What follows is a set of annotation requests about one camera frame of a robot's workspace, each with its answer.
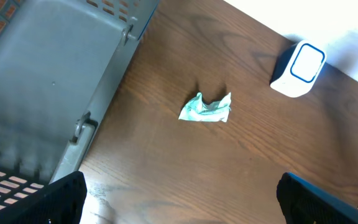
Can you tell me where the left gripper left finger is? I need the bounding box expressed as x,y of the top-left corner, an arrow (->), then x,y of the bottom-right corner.
0,171 -> 87,224

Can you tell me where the white barcode scanner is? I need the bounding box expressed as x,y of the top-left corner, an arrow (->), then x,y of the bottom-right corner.
270,40 -> 327,98

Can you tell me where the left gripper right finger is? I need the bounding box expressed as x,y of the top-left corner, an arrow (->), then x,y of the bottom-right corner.
277,172 -> 358,224

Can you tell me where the mint green packet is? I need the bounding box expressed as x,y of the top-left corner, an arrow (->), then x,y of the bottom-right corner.
178,92 -> 231,123

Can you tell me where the grey plastic mesh basket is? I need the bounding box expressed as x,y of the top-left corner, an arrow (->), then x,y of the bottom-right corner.
0,0 -> 160,218

